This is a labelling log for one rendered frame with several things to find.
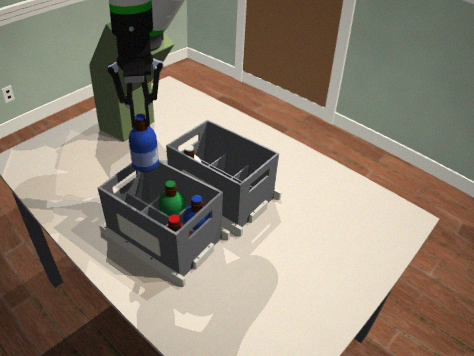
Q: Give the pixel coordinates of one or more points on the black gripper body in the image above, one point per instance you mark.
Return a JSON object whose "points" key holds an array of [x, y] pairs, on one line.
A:
{"points": [[137, 47]]}

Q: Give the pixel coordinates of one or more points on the red bottle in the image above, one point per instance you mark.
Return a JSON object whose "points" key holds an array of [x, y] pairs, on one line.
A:
{"points": [[174, 223]]}

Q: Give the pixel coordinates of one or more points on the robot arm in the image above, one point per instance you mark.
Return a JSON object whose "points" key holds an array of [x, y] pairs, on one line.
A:
{"points": [[134, 18]]}

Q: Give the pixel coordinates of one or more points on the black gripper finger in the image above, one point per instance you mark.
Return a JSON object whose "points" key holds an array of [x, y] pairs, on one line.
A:
{"points": [[113, 70], [157, 65]]}

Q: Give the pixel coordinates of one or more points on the grey divided crate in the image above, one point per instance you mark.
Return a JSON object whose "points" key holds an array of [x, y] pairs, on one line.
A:
{"points": [[176, 250], [243, 165]]}

